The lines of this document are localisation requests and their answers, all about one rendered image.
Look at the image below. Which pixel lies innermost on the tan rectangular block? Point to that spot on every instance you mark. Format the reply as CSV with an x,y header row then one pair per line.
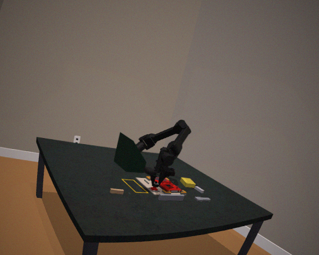
x,y
118,191

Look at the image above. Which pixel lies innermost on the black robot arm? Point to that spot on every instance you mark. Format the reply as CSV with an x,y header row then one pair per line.
x,y
167,154

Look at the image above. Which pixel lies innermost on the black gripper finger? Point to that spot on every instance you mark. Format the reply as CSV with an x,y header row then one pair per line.
x,y
161,178
152,177

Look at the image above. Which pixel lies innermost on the yellow rectangular block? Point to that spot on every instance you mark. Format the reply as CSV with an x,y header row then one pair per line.
x,y
187,182

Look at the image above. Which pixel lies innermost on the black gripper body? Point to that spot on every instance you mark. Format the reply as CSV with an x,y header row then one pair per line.
x,y
150,171

